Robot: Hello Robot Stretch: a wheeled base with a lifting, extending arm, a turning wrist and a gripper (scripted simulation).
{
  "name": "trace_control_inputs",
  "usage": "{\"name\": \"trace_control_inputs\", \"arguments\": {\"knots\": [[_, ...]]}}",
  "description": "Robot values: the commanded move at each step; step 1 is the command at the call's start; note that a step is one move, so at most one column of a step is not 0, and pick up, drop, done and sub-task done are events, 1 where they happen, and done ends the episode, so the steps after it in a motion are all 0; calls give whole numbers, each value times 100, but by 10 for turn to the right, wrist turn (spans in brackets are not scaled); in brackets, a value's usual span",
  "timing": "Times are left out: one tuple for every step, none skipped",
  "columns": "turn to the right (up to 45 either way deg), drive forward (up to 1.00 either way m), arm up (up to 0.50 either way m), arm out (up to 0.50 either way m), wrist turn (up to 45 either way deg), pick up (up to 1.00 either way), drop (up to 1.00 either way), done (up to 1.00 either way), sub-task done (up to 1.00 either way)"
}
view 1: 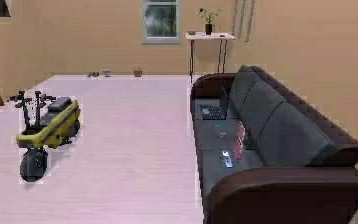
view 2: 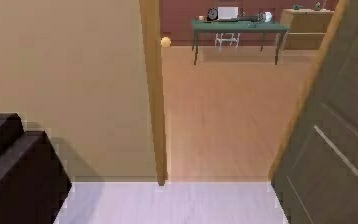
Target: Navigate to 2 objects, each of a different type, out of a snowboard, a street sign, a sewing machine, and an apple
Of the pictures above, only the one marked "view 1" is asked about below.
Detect dark brown grey sofa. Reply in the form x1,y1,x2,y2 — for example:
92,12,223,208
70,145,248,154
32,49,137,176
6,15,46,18
189,64,358,224

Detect white remote control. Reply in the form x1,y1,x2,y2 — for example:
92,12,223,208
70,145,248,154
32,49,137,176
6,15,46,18
221,149,234,169

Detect black laptop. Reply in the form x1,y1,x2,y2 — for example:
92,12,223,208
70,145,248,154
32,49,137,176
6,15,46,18
199,87,230,121

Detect yellow motor scooter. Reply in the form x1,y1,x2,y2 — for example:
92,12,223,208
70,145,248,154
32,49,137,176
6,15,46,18
7,90,82,183

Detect pink side table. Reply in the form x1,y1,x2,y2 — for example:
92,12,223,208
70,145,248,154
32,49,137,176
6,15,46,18
185,31,237,84

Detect grey framed window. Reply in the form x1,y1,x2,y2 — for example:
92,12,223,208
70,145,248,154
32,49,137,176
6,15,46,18
140,0,181,45

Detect grey wall slats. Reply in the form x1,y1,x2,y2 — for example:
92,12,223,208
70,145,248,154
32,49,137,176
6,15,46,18
231,0,257,43

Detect green house plant black pot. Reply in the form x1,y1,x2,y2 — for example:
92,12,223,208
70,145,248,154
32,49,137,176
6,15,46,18
197,7,222,36

